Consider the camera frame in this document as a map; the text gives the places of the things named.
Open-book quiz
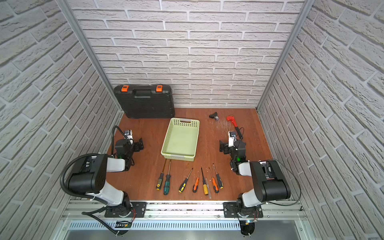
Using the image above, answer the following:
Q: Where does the black yellow small screwdriver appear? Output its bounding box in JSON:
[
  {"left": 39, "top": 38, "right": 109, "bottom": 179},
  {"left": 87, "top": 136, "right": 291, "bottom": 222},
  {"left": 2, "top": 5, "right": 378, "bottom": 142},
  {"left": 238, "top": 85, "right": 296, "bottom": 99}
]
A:
[{"left": 213, "top": 164, "right": 224, "bottom": 189}]

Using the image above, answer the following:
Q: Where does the orange handle screwdriver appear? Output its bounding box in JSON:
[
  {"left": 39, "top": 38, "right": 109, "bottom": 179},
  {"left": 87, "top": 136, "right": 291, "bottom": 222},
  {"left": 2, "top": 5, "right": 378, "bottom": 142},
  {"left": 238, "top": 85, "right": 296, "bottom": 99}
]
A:
[{"left": 209, "top": 168, "right": 219, "bottom": 193}]

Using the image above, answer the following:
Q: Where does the black yellow dotted screwdriver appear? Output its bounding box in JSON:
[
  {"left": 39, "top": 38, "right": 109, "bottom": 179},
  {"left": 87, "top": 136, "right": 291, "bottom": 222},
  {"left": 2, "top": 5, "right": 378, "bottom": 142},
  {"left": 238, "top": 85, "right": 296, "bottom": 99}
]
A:
[{"left": 156, "top": 159, "right": 167, "bottom": 191}]

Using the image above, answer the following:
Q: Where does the yellow handle screwdriver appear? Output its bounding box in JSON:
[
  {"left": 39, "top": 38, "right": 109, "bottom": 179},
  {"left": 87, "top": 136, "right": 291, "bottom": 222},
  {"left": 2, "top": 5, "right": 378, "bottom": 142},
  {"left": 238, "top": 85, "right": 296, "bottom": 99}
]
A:
[{"left": 201, "top": 168, "right": 209, "bottom": 196}]

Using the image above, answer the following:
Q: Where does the green black screwdriver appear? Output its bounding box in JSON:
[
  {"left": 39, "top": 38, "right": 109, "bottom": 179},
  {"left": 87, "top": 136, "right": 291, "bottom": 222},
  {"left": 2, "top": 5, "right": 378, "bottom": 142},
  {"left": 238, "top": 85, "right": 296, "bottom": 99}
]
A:
[{"left": 164, "top": 161, "right": 171, "bottom": 196}]

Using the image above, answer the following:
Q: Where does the clear handle tester screwdriver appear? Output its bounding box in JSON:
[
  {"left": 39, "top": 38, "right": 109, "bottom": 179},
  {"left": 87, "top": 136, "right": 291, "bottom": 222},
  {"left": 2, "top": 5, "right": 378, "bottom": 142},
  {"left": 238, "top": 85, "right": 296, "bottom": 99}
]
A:
[{"left": 205, "top": 178, "right": 212, "bottom": 200}]

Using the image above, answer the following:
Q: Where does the orange black screwdriver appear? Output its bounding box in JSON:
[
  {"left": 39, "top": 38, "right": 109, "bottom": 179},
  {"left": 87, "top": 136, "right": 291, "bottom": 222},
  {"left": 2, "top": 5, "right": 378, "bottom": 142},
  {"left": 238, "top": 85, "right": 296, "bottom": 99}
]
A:
[{"left": 193, "top": 170, "right": 200, "bottom": 193}]

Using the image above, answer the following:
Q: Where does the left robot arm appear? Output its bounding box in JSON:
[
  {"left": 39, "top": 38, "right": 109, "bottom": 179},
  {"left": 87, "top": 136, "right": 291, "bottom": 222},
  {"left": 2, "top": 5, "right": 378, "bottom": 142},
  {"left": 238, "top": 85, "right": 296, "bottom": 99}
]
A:
[{"left": 60, "top": 126, "right": 144, "bottom": 218}]

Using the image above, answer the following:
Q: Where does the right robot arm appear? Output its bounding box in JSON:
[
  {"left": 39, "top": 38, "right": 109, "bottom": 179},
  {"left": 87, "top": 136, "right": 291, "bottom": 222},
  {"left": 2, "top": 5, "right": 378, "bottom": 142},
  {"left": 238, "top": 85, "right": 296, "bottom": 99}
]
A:
[{"left": 220, "top": 140, "right": 291, "bottom": 218}]

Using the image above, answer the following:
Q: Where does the light green plastic bin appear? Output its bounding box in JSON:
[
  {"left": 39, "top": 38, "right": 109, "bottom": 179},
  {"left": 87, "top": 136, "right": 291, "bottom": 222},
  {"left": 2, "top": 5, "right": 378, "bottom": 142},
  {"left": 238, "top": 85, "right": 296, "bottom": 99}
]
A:
[{"left": 161, "top": 118, "right": 200, "bottom": 162}]

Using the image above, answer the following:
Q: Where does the red pipe wrench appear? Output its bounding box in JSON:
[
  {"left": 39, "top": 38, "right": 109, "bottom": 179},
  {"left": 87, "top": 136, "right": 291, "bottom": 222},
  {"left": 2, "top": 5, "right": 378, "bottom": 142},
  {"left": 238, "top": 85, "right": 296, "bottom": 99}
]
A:
[{"left": 227, "top": 116, "right": 243, "bottom": 140}]

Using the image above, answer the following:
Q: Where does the small black caster wheel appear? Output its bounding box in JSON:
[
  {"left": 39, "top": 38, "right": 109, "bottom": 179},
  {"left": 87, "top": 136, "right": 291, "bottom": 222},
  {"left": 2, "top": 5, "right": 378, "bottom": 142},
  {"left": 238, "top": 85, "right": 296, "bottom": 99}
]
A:
[{"left": 209, "top": 112, "right": 219, "bottom": 121}]

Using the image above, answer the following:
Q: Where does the black plastic tool case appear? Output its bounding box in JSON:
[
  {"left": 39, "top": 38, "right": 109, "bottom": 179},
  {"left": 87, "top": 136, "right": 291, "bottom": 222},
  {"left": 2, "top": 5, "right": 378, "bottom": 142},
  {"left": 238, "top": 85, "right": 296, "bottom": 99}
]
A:
[{"left": 114, "top": 85, "right": 175, "bottom": 119}]

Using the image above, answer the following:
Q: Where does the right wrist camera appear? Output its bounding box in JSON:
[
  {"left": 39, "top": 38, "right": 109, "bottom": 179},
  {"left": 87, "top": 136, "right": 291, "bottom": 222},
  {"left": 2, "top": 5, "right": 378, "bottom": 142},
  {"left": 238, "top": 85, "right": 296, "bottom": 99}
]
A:
[{"left": 228, "top": 131, "right": 237, "bottom": 148}]

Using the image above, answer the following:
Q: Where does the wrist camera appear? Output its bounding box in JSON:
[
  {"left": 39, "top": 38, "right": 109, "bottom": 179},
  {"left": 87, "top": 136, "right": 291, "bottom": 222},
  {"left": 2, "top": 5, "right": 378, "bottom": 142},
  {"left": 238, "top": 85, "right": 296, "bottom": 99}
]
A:
[
  {"left": 124, "top": 130, "right": 133, "bottom": 142},
  {"left": 228, "top": 131, "right": 237, "bottom": 148}
]

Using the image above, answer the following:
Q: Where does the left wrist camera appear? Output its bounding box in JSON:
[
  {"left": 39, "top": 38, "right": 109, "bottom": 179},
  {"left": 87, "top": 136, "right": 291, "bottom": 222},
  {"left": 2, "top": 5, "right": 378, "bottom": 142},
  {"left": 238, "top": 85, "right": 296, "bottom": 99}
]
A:
[{"left": 124, "top": 130, "right": 133, "bottom": 142}]

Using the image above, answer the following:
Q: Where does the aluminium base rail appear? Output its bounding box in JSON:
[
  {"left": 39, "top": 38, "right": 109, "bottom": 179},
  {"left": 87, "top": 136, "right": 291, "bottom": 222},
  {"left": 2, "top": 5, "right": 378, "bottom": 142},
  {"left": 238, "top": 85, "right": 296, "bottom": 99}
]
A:
[{"left": 61, "top": 199, "right": 307, "bottom": 221}]

